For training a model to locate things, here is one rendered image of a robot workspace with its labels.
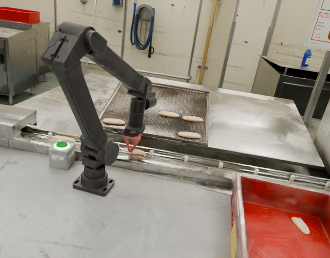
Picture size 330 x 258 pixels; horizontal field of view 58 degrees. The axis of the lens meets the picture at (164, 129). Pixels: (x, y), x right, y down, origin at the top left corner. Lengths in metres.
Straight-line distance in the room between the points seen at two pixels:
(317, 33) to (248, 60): 2.64
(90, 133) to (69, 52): 0.27
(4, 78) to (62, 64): 3.14
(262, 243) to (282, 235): 0.09
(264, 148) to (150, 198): 0.59
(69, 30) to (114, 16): 4.16
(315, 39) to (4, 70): 3.11
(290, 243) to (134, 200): 0.49
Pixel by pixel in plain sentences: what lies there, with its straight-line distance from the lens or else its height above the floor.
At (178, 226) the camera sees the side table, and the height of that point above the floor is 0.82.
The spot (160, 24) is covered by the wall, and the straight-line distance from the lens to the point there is 4.80.
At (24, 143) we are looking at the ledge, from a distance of 1.26.
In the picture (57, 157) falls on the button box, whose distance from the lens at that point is 1.13.
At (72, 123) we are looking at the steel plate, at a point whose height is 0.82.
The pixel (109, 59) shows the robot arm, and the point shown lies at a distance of 0.88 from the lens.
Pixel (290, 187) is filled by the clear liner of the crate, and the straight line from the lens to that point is 1.09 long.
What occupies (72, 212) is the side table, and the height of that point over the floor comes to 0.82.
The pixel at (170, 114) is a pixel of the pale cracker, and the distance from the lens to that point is 1.42.
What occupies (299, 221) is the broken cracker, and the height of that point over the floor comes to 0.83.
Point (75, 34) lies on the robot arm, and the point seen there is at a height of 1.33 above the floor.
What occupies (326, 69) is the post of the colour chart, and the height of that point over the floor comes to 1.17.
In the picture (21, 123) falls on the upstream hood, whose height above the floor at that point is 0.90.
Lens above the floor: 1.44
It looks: 24 degrees down
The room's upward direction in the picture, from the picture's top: 8 degrees clockwise
